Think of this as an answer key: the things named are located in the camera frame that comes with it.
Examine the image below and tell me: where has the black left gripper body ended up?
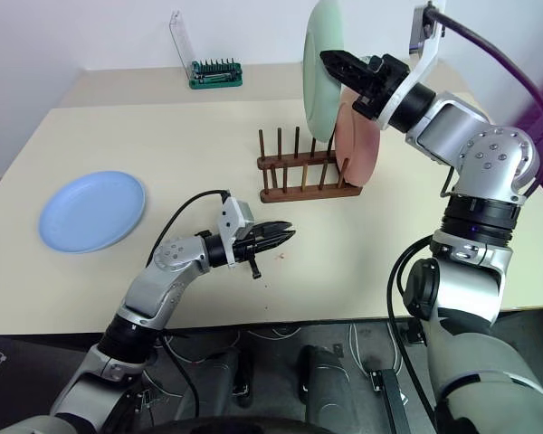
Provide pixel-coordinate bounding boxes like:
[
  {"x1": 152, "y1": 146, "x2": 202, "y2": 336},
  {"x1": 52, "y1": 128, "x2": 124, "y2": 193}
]
[{"x1": 233, "y1": 224, "x2": 273, "y2": 281}]

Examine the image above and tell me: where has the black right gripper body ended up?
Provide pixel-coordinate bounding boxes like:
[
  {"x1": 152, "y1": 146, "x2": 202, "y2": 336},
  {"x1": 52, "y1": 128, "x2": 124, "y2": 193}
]
[{"x1": 352, "y1": 52, "x2": 412, "y2": 121}]

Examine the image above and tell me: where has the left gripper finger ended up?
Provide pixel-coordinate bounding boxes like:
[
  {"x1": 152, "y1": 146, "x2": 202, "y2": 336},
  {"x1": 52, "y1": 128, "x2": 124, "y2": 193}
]
[
  {"x1": 264, "y1": 229, "x2": 298, "y2": 253},
  {"x1": 258, "y1": 220, "x2": 295, "y2": 238}
]

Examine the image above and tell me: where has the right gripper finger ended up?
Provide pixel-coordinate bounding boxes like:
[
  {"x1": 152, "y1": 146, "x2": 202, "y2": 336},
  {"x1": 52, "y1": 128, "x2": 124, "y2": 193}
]
[{"x1": 319, "y1": 49, "x2": 373, "y2": 93}]

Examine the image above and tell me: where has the green plate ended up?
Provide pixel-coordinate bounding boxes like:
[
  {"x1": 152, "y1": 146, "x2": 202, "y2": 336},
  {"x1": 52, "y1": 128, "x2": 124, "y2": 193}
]
[{"x1": 302, "y1": 0, "x2": 348, "y2": 143}]

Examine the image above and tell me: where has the wooden dish rack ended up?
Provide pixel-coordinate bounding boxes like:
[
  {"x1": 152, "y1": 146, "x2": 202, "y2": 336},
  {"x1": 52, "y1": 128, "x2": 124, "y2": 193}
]
[{"x1": 256, "y1": 127, "x2": 364, "y2": 204}]

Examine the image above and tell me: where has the pink plate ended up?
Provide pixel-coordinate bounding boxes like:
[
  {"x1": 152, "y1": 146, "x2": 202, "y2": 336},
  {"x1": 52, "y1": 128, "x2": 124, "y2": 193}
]
[{"x1": 333, "y1": 87, "x2": 383, "y2": 188}]

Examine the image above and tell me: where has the dark rounded robot leg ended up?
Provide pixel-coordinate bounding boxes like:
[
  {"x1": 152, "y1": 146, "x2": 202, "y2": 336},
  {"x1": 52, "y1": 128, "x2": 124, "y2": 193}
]
[
  {"x1": 295, "y1": 344, "x2": 368, "y2": 434},
  {"x1": 180, "y1": 346, "x2": 255, "y2": 409}
]

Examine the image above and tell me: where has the green screwdriver bit case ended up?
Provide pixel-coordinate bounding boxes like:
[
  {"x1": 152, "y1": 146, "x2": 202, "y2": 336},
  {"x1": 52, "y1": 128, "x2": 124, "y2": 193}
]
[{"x1": 168, "y1": 10, "x2": 244, "y2": 90}]

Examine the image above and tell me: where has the blue plate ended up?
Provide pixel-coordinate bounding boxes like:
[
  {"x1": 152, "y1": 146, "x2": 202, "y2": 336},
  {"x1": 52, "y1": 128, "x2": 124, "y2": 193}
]
[{"x1": 37, "y1": 170, "x2": 148, "y2": 255}]

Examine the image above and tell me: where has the dark rounded robot torso rim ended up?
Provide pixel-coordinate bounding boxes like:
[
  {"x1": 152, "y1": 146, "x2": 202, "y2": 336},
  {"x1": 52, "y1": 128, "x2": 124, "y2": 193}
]
[{"x1": 148, "y1": 416, "x2": 329, "y2": 434}]

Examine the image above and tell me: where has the black metal floor bar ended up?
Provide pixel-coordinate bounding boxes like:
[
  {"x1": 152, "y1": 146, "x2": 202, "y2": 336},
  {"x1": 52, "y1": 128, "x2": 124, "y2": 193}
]
[{"x1": 365, "y1": 367, "x2": 412, "y2": 434}]

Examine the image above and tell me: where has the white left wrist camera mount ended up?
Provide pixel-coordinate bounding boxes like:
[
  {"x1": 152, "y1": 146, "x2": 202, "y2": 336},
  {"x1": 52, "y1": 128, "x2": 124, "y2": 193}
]
[{"x1": 215, "y1": 195, "x2": 257, "y2": 270}]

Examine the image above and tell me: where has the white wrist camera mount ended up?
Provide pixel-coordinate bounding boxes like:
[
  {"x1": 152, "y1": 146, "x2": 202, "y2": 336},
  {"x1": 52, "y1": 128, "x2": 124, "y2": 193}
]
[
  {"x1": 374, "y1": 2, "x2": 448, "y2": 133},
  {"x1": 215, "y1": 195, "x2": 257, "y2": 270}
]

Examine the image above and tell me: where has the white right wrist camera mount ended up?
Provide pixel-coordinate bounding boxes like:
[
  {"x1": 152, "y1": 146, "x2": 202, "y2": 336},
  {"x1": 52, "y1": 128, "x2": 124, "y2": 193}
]
[{"x1": 374, "y1": 2, "x2": 448, "y2": 133}]

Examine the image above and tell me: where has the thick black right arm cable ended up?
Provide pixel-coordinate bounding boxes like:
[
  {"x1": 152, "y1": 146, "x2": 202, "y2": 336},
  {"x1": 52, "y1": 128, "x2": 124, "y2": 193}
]
[{"x1": 423, "y1": 1, "x2": 543, "y2": 201}]

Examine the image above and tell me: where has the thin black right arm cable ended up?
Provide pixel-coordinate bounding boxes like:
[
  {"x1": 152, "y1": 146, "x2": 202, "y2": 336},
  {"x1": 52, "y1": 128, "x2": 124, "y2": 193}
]
[{"x1": 386, "y1": 234, "x2": 441, "y2": 434}]

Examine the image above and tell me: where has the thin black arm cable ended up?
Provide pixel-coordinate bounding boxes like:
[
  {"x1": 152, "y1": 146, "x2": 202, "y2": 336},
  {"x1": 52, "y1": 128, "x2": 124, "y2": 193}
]
[
  {"x1": 386, "y1": 234, "x2": 441, "y2": 434},
  {"x1": 156, "y1": 332, "x2": 203, "y2": 420}
]

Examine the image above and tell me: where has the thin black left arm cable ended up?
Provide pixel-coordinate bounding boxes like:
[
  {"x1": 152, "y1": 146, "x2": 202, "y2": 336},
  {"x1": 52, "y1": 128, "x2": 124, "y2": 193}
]
[{"x1": 156, "y1": 332, "x2": 203, "y2": 420}]

